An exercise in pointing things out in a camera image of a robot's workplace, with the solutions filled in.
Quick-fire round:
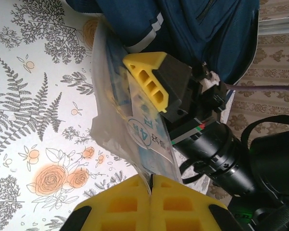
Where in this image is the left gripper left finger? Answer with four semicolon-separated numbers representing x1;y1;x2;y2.
69;174;152;231

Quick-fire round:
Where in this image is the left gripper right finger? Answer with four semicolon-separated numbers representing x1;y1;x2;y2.
150;174;245;231

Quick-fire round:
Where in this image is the clear plastic stationery bag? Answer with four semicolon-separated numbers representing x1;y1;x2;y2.
90;18;184;191

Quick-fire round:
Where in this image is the navy blue backpack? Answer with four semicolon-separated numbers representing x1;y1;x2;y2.
65;0;260;85

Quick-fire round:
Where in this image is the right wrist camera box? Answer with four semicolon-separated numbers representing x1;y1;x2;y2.
191;63;228;114

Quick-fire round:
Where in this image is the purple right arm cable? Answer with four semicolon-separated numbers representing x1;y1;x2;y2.
225;84;289;93

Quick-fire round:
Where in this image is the aluminium corner post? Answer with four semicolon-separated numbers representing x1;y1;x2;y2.
258;16;289;34

